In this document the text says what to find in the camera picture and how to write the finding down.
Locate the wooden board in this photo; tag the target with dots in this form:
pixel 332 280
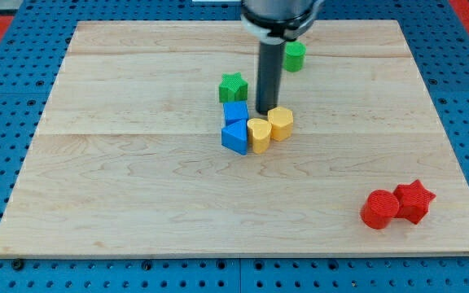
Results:
pixel 127 160

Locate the green star block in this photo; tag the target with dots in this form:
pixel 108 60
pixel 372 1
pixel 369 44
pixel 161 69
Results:
pixel 233 88

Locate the yellow heart block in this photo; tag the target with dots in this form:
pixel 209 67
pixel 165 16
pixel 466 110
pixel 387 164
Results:
pixel 259 132

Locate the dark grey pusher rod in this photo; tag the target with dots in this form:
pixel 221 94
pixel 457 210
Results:
pixel 269 72

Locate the yellow hexagon block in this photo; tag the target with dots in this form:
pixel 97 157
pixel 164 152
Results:
pixel 281 120

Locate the green cylinder block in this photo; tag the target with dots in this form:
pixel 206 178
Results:
pixel 294 56

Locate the blue triangle block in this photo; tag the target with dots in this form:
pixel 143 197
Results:
pixel 235 137

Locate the blue cube block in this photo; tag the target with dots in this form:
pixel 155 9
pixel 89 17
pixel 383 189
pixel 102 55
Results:
pixel 235 111

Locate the red cylinder block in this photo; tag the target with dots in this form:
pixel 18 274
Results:
pixel 379 209

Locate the red star block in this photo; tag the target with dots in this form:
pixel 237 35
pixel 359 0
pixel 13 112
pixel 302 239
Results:
pixel 414 201

